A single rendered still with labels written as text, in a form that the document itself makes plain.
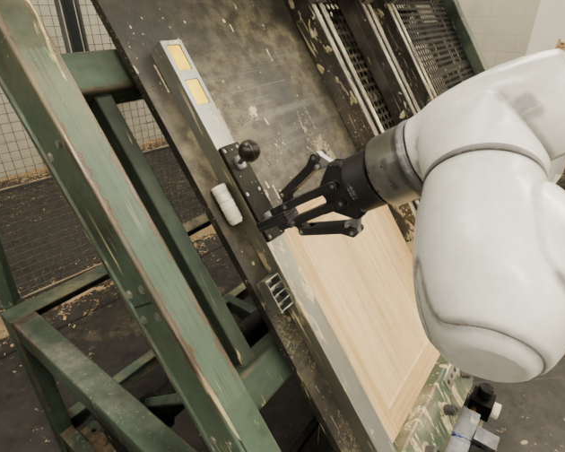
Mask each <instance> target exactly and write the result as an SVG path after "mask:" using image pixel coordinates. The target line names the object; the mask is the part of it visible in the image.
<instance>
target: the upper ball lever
mask: <svg viewBox="0 0 565 452"><path fill-rule="evenodd" d="M260 153H261V149H260V146H259V144H258V143H257V142H256V141H254V140H251V139H247V140H244V141H243V142H241V143H240V145H239V148H238V154H239V155H238V156H236V157H234V158H233V161H234V163H235V165H236V167H237V169H238V170H243V169H245V168H246V167H247V164H246V162H253V161H256V160H257V159H258V158H259V156H260Z"/></svg>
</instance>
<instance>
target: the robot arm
mask: <svg viewBox="0 0 565 452"><path fill-rule="evenodd" d="M564 155H565V51H564V50H562V49H559V48H556V49H551V50H545V51H542V52H537V53H533V54H531V55H527V56H522V57H519V58H516V59H513V60H511V61H508V62H506V63H504V64H501V65H497V66H494V67H493V68H491V69H489V70H486V71H484V72H482V73H480V74H477V75H476V76H474V77H471V78H470V79H468V80H466V81H464V82H462V83H460V84H458V85H457V86H455V87H453V88H451V89H450V90H448V91H445V92H444V93H442V94H441V95H439V96H438V97H437V98H436V99H434V100H432V101H431V102H429V103H428V104H427V105H426V106H425V107H424V108H423V109H422V110H421V111H420V112H419V113H417V114H416V115H415V116H413V117H411V118H409V119H407V120H404V121H403V122H401V123H399V124H398V125H397V126H394V127H392V128H390V129H388V130H387V131H386V132H384V133H382V134H380V135H377V136H375V137H373V138H372V139H371V140H370V141H369V142H368V144H367V147H366V148H365V149H363V150H361V151H359V152H356V153H355V154H353V155H351V156H349V157H347V158H345V159H335V160H332V159H331V158H329V157H328V156H326V150H324V149H321V150H319V151H317V152H314V153H312V154H310V157H309V161H308V163H307V165H306V167H305V168H304V169H303V170H302V171H301V172H300V173H299V174H298V175H297V176H296V177H295V178H294V179H293V180H292V181H291V182H290V183H289V184H288V185H287V186H286V187H285V188H284V189H283V190H282V191H281V192H280V193H279V197H280V198H281V199H282V204H279V205H277V206H276V207H274V208H273V209H271V211H270V213H271V215H272V216H270V217H268V218H266V219H264V220H262V221H261V222H259V223H258V224H256V226H257V227H258V230H259V232H262V231H265V230H269V229H271V228H273V227H275V226H278V228H279V230H286V229H289V228H293V227H296V228H297V229H298V232H299V234H300V235H301V236H310V235H329V234H343V235H345V236H349V237H352V238H354V237H356V236H357V235H358V234H359V233H360V232H361V231H363V230H364V226H363V224H362V223H361V217H362V216H363V215H365V214H366V213H367V212H368V211H371V210H374V209H376V208H379V207H381V206H384V205H386V204H392V205H396V206H400V205H402V204H406V203H409V202H412V201H415V200H419V199H421V200H420V202H419V204H418V208H417V213H416V218H415V224H414V233H413V287H414V295H415V300H416V305H417V310H418V313H419V317H420V320H421V322H422V327H423V330H424V332H425V334H426V336H427V338H428V339H429V341H430V343H431V344H432V345H433V346H434V347H435V348H436V349H437V350H438V351H439V353H440V354H441V355H442V357H443V358H444V359H445V360H446V361H448V362H449V363H450V364H452V365H453V366H455V367H457V368H458V369H460V370H462V371H464V372H466V373H468V374H471V375H473V376H476V377H478V378H484V379H487V380H491V381H496V382H504V383H515V382H524V381H528V380H530V379H532V378H535V377H538V376H542V375H544V374H545V373H547V372H548V371H549V370H551V369H552V368H553V367H554V366H555V365H556V364H557V362H558V361H559V360H560V359H561V358H562V356H563V355H564V354H565V190H563V189H562V188H561V187H559V186H558V185H556V184H554V183H552V182H549V181H548V173H549V170H550V168H551V161H553V160H556V159H558V158H560V157H562V156H564ZM324 167H326V171H325V173H324V176H323V177H322V180H321V183H320V186H319V187H315V188H313V189H311V190H309V191H308V192H306V193H304V194H301V195H299V196H296V197H294V196H293V194H294V193H295V192H296V191H297V190H298V189H299V188H300V187H301V186H302V185H303V184H304V183H305V182H306V181H307V180H308V179H309V178H311V177H312V176H313V175H314V174H315V173H316V172H317V171H318V170H321V169H323V168H324ZM320 196H323V197H324V198H325V200H326V203H324V204H321V205H319V206H316V207H314V208H312V209H309V210H307V211H306V212H303V213H299V212H298V210H297V208H296V207H297V206H299V205H301V204H305V203H306V202H308V201H310V200H313V199H315V198H318V197H320ZM331 212H335V213H339V214H341V215H344V216H347V217H350V218H349V219H348V220H340V221H328V222H308V221H310V220H312V219H315V218H317V217H319V216H321V215H324V214H328V213H331Z"/></svg>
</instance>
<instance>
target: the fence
mask: <svg viewBox="0 0 565 452"><path fill-rule="evenodd" d="M174 45H179V46H180V48H181V50H182V51H183V53H184V55H185V57H186V59H187V61H188V63H189V65H190V67H191V69H188V70H182V71H179V70H178V67H177V65H176V63H175V61H174V59H173V57H172V55H171V54H170V52H169V50H168V48H167V46H174ZM151 55H152V57H153V59H154V61H155V63H156V65H157V66H158V68H159V69H160V71H161V74H162V76H163V78H164V80H165V82H166V83H167V85H168V86H169V89H170V91H171V93H172V95H173V96H174V98H175V100H176V102H177V104H178V106H179V107H180V109H181V111H182V113H183V115H184V117H185V119H186V121H187V122H188V124H189V126H190V128H191V130H192V132H193V134H194V135H195V137H196V140H197V141H198V143H199V145H200V147H201V148H202V150H203V152H204V155H205V157H206V159H207V160H208V161H209V163H210V165H211V167H212V169H213V172H214V173H215V175H216V177H217V178H218V180H219V182H220V184H222V183H224V184H225V185H226V187H227V188H228V189H229V190H228V191H230V194H231V196H232V198H233V200H234V201H235V203H236V206H237V207H238V208H239V211H240V213H241V216H242V222H241V224H242V226H243V227H244V229H245V231H246V233H247V235H248V237H249V239H250V240H251V242H252V244H253V246H254V248H255V250H256V252H257V253H258V255H259V257H260V259H261V261H262V263H263V265H264V266H265V269H266V271H267V272H268V274H274V273H277V272H278V274H279V275H280V277H281V279H282V282H283V283H284V285H285V287H286V289H287V291H288V293H289V294H290V296H291V298H292V300H293V302H294V303H293V304H291V305H290V306H289V307H288V308H287V309H288V311H289V313H290V315H291V317H292V319H293V321H294V323H295V325H296V327H297V328H298V330H299V331H300V334H301V336H302V338H303V340H304V342H305V344H306V345H307V346H308V348H309V351H310V353H311V355H312V357H313V358H314V360H315V362H316V364H317V366H318V368H319V370H320V371H321V373H322V375H323V377H324V379H325V381H326V383H327V384H328V386H329V388H330V390H331V392H332V394H333V396H334V397H335V400H336V402H337V403H338V405H339V407H340V409H341V410H342V412H343V415H344V417H345V419H346V421H347V422H348V423H349V425H350V427H351V429H352V432H353V434H354V436H355V437H356V439H357V440H358V442H359V444H360V446H361V449H362V450H363V452H397V451H396V449H395V447H394V445H393V443H392V441H391V439H390V438H389V436H388V434H387V432H386V430H385V428H384V426H383V424H382V422H381V420H380V419H379V417H378V414H377V413H376V411H375V409H374V407H373V405H372V403H371V401H370V399H369V397H368V395H367V394H366V392H365V390H364V388H363V386H362V384H361V382H360V380H359V378H358V377H357V375H356V373H355V371H354V369H353V367H352V365H351V363H350V361H349V359H348V358H347V356H346V354H345V352H344V350H343V347H342V346H341V344H340V342H339V341H338V339H337V337H336V335H335V332H334V330H333V328H332V327H331V325H330V323H329V322H328V320H327V318H326V315H325V313H324V311H323V309H322V308H321V306H320V304H319V303H318V301H317V298H316V296H315V294H314V292H313V291H312V289H311V287H310V286H309V283H308V281H307V279H306V277H305V275H304V273H303V272H302V270H301V268H300V266H299V264H298V262H297V260H296V258H295V256H294V255H293V253H292V251H291V249H290V247H289V245H288V243H287V241H286V239H285V237H284V236H283V234H282V235H280V236H279V237H277V238H276V239H274V240H272V241H270V242H266V241H265V238H264V236H263V234H262V232H259V230H258V227H257V226H256V221H255V219H254V217H253V215H252V213H251V212H250V211H249V209H248V206H247V204H246V202H245V200H244V198H243V197H242V195H241V193H240V192H239V189H238V187H237V185H236V183H235V182H234V180H233V178H232V176H231V174H230V172H229V170H228V168H227V167H226V165H225V163H224V161H223V159H222V157H221V155H220V154H219V152H218V150H219V149H220V148H221V147H223V146H225V145H228V144H231V143H235V142H234V141H233V139H232V137H231V135H230V132H229V130H228V128H227V127H226V125H225V124H224V122H223V120H222V117H221V115H220V113H219V111H218V109H217V108H216V106H215V105H214V103H213V100H212V98H211V96H210V94H209V92H208V90H207V89H206V87H205V86H204V83H203V81H202V79H201V77H200V75H199V73H198V72H197V70H196V68H195V66H194V64H193V62H192V60H191V58H190V56H189V54H188V53H187V51H186V49H185V47H184V45H183V43H182V41H181V39H175V40H163V41H159V43H158V44H157V46H156V47H155V48H154V50H153V51H152V53H151ZM193 79H197V80H198V82H199V84H200V85H201V87H202V89H203V91H204V94H205V96H206V98H207V99H208V101H209V103H205V104H201V105H197V103H196V101H195V99H194V97H193V95H192V93H191V91H190V90H189V88H188V86H187V84H186V82H185V81H187V80H193Z"/></svg>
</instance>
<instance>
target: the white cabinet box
mask: <svg viewBox="0 0 565 452"><path fill-rule="evenodd" d="M556 48H559V49H562V50H564V51H565V0H541V2H540V5H539V8H538V12H537V15H536V18H535V24H534V27H533V31H532V34H531V38H530V40H529V44H528V48H527V51H526V56H527V55H531V54H533V53H537V52H542V51H545V50H551V49H556ZM564 168H565V155H564V156H562V157H560V158H558V159H556V160H553V161H551V168H550V170H549V173H548V181H549V182H552V183H554V184H556V182H557V181H558V180H559V179H560V177H561V175H562V173H563V171H564Z"/></svg>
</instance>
